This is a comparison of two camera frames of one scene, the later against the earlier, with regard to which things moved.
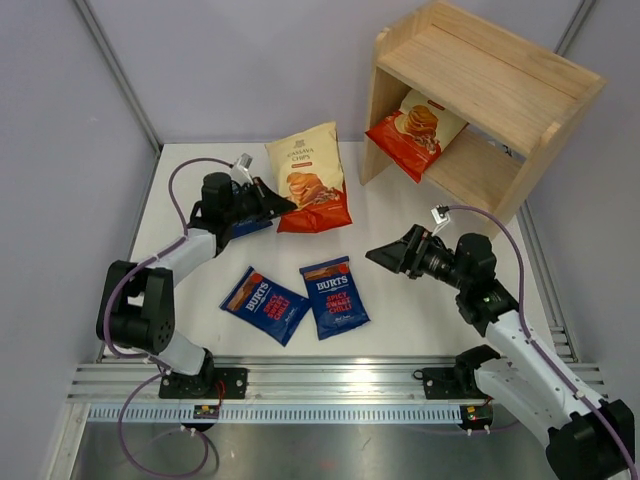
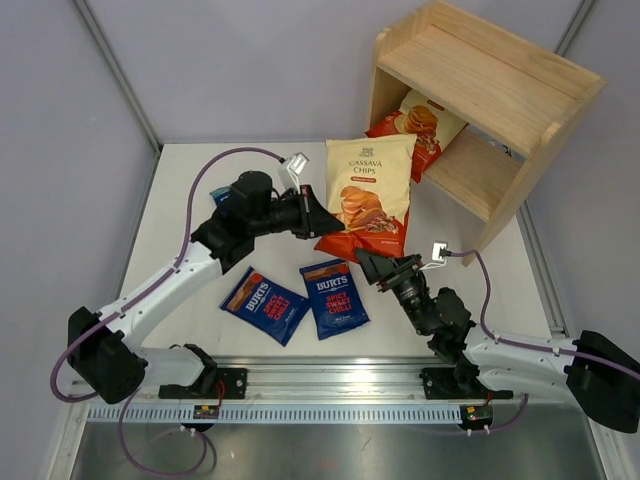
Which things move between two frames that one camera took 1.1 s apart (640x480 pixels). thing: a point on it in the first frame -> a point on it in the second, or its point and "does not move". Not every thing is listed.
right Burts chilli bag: [334, 297] does not move
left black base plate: [215, 383] does not move
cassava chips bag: [415, 135] does not move
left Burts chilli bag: [267, 305] does not move
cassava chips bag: [309, 170] -> [367, 189]
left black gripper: [269, 203] -> [313, 218]
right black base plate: [451, 383] does not move
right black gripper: [405, 252] -> [377, 266]
